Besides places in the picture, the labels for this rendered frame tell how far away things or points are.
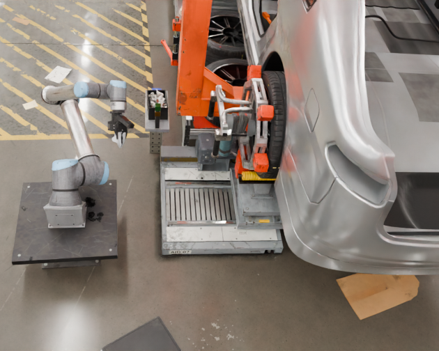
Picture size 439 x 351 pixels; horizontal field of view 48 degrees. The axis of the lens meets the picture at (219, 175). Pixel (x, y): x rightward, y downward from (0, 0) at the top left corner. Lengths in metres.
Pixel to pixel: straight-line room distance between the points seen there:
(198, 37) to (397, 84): 1.30
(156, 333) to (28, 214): 1.14
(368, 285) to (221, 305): 1.03
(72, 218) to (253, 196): 1.24
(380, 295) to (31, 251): 2.26
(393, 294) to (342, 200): 1.61
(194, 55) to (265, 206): 1.13
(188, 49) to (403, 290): 2.16
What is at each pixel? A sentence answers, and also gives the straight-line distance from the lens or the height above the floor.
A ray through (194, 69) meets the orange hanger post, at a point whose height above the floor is 0.92.
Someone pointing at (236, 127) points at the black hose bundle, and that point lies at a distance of 2.77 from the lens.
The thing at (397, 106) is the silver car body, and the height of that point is 1.04.
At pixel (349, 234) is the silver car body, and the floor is 1.18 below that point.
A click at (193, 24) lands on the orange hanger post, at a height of 1.26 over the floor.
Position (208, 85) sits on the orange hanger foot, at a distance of 3.38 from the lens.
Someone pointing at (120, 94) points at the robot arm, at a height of 1.06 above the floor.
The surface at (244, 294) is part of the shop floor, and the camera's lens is 3.29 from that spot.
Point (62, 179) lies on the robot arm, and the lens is 3.03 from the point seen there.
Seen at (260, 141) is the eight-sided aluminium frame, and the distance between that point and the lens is 2.77.
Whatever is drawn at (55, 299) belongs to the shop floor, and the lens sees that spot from 3.27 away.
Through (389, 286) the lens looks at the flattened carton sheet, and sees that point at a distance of 3.63.
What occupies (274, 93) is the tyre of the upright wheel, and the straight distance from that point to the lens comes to 2.79.
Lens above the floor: 2.87
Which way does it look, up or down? 48 degrees down
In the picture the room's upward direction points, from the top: 10 degrees clockwise
